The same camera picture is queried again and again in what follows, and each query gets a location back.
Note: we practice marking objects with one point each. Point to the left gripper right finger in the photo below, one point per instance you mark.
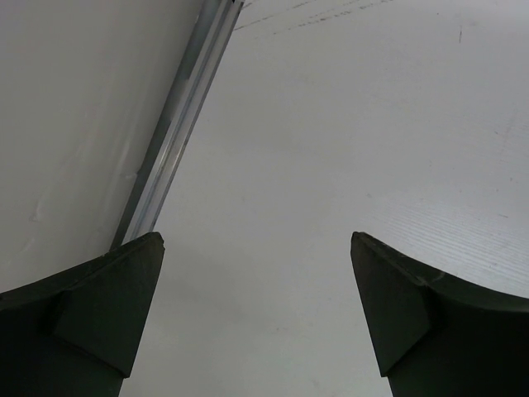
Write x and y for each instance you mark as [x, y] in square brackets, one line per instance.
[435, 334]

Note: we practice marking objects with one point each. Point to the aluminium left rail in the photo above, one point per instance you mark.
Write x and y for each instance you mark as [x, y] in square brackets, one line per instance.
[210, 35]

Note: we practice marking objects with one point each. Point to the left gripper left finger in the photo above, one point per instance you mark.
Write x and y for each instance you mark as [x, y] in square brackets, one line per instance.
[77, 332]

